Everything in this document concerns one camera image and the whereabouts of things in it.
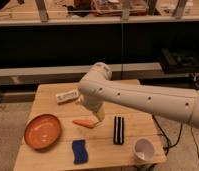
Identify orange ceramic bowl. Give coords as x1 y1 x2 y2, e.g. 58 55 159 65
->
24 114 62 150

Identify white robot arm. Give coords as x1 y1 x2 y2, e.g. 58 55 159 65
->
78 62 199 129

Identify orange toy carrot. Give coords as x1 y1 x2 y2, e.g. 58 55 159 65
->
73 119 97 129

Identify black white striped cloth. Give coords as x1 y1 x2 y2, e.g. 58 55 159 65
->
113 116 124 145

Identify white plastic bottle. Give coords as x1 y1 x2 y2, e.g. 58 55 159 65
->
56 89 79 104

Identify blue sponge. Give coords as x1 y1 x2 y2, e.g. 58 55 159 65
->
72 140 88 164

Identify wooden table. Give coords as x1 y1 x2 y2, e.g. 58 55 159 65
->
14 83 166 171

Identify white cup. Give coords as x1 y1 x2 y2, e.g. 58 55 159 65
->
133 138 155 162

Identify black cables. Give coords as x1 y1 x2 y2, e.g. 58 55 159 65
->
151 114 199 171

